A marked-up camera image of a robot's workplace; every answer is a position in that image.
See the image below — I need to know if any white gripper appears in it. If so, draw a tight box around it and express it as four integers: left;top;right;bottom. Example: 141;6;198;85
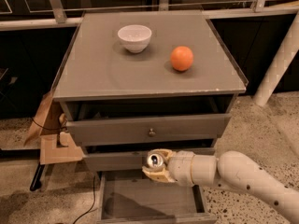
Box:
142;148;217;187

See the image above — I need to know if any redbull can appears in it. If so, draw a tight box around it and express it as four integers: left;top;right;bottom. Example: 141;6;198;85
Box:
147;153;166;169

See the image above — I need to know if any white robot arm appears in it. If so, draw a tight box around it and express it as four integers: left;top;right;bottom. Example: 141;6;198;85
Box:
142;149;299;224

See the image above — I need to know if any top grey drawer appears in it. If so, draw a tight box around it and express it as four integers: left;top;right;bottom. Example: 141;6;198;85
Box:
67;94;234;147

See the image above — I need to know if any grey drawer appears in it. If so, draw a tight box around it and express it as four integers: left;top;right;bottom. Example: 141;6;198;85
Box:
81;138;217;173
97;170;217;224
67;94;234;147

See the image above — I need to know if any bottom grey drawer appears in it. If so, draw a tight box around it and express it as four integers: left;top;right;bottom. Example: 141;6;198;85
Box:
97;170;217;224

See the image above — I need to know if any middle grey drawer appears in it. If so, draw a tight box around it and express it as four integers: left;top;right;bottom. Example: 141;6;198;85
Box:
81;138;217;173

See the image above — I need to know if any grey drawer cabinet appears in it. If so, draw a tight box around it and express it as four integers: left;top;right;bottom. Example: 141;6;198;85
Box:
54;10;247;215

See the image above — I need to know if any orange fruit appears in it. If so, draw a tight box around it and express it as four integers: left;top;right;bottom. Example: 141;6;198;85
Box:
170;46;193;72

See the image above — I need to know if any black bar on floor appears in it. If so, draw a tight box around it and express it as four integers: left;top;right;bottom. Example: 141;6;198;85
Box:
30;163;45;191

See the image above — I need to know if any white ceramic bowl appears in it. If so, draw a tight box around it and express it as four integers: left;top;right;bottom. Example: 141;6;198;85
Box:
118;24;152;53

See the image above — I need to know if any white diagonal pole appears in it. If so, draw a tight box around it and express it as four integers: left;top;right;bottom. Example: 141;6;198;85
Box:
253;12;299;106

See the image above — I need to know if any black cable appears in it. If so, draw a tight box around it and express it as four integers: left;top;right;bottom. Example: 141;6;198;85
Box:
72;175;98;224

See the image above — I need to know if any metal railing frame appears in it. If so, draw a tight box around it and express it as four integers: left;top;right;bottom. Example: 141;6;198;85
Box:
0;0;299;30

